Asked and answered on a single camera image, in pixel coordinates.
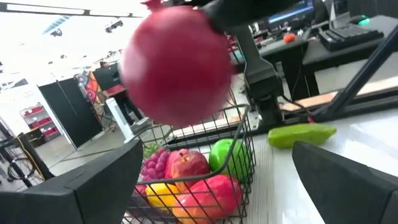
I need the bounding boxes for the red grape bunch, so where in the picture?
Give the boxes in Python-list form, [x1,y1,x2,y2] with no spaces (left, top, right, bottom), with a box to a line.
[140,143,172,182]

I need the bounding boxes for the grey woven placemat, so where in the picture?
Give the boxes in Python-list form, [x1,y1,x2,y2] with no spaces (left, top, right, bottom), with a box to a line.
[198,133,326,224]

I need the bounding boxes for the black wire basket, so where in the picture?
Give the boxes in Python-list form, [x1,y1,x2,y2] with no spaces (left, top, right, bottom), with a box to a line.
[123,104,257,224]

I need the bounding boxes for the colourful patterned panel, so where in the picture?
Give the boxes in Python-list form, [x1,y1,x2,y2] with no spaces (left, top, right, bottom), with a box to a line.
[73,70,101,105]

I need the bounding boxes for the small orange ball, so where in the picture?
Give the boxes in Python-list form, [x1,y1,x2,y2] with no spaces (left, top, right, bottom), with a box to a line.
[282,32,297,44]

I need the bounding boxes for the black keyboard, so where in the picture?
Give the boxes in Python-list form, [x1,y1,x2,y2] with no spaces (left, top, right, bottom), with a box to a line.
[318,24,385,52]

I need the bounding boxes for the red bell pepper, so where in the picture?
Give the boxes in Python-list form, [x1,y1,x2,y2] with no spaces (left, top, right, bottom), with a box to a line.
[172,174,244,224]

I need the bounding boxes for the yellow lemon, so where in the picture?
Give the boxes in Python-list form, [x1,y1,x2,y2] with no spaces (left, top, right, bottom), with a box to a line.
[145,182,182,216]

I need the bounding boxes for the black partition panel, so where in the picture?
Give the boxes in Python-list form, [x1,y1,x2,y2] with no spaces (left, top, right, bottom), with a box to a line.
[37,77,104,149]

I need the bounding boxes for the black computer screen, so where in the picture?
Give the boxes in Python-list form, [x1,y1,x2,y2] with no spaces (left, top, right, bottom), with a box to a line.
[267,0,315,24]

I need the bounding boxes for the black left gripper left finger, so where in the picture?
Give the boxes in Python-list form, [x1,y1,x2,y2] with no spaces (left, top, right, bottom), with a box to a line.
[0,139,144,224]

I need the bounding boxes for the black mouse with green light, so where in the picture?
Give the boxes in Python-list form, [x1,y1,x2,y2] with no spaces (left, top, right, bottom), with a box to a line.
[348,14,371,27]

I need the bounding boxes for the white tower appliance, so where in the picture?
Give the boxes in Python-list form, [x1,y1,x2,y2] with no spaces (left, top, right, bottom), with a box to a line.
[105,98,135,143]

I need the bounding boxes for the shelf with red bins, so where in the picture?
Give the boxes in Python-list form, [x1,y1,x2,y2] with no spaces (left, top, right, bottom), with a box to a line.
[20,104,62,141]

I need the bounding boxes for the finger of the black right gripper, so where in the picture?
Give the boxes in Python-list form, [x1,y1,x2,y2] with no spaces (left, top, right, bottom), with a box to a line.
[201,0,259,32]

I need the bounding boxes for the green apple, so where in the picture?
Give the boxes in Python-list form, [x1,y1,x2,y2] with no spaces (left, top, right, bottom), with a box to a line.
[208,138,250,183]

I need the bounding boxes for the red pomegranate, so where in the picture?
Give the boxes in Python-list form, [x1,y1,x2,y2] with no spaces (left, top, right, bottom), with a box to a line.
[120,0,234,128]

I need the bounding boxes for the green cucumber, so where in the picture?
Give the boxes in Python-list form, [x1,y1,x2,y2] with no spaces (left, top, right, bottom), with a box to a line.
[267,123,338,150]

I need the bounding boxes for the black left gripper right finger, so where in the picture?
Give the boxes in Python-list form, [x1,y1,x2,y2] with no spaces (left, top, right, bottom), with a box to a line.
[292,140,398,224]

